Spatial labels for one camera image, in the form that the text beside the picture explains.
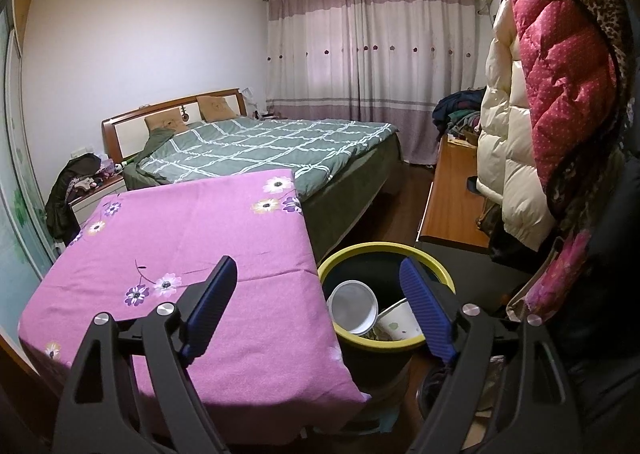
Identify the cream puffer jacket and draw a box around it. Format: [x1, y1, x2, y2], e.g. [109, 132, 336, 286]
[472, 0, 558, 245]

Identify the dark clothes pile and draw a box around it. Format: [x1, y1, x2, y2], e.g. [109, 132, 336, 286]
[44, 153, 103, 245]

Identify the pink floral tablecloth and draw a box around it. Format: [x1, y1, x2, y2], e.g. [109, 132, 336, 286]
[17, 168, 371, 415]

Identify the mixed clothes heap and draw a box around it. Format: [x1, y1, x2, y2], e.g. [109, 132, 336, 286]
[432, 89, 486, 140]

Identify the wooden bed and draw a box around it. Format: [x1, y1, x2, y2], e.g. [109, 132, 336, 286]
[101, 88, 403, 255]

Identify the green pillow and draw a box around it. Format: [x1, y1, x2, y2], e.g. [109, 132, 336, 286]
[142, 127, 176, 155]

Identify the brown pillow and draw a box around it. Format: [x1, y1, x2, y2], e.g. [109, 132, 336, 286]
[196, 94, 236, 122]
[145, 112, 183, 131]

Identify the wooden desk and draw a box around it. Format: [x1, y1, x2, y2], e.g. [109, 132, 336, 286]
[417, 134, 493, 250]

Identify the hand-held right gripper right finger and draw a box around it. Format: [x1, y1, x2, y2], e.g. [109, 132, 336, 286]
[398, 257, 583, 454]

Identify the pink white curtain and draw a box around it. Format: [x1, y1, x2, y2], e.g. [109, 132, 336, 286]
[265, 0, 488, 165]

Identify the black bin with yellow rim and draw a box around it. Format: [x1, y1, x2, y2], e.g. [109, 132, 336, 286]
[317, 243, 457, 395]

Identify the white bowl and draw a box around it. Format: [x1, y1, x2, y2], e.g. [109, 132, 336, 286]
[326, 279, 381, 335]

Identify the sliding wardrobe door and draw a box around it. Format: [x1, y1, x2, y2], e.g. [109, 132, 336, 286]
[0, 24, 56, 335]

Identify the green plaid duvet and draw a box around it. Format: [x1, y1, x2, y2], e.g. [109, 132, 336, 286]
[136, 117, 398, 197]

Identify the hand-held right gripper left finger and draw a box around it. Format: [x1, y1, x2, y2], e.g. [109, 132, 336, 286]
[52, 255, 238, 454]

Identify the white nightstand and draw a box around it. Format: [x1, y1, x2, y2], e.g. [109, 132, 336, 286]
[67, 177, 128, 225]

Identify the red quilted jacket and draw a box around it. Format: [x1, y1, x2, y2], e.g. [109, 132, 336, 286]
[505, 0, 636, 235]

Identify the pink floral cloth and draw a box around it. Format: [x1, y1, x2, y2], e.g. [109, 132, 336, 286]
[527, 229, 593, 320]

